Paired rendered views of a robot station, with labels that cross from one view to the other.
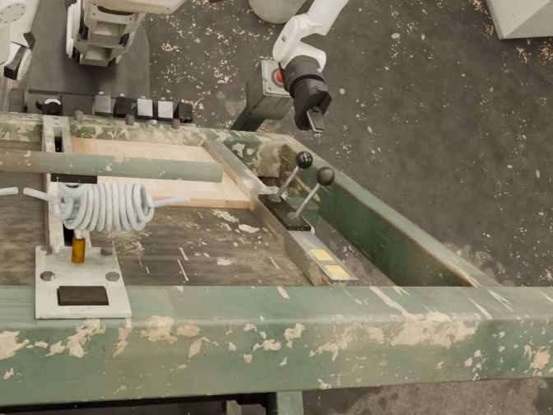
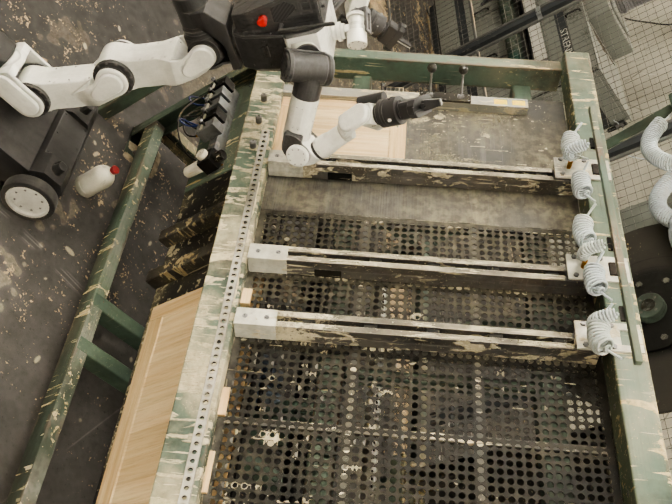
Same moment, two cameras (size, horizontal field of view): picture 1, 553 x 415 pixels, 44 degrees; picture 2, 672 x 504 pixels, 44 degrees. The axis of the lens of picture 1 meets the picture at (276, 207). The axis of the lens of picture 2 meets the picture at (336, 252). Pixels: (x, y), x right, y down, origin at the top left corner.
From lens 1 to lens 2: 3.00 m
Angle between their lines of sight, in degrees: 61
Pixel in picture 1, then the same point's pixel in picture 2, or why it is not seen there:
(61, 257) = (566, 171)
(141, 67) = not seen: hidden behind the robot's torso
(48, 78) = (23, 147)
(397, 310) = (592, 101)
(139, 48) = not seen: hidden behind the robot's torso
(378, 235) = (450, 72)
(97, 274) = (580, 164)
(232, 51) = not seen: outside the picture
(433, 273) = (504, 73)
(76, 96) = (52, 140)
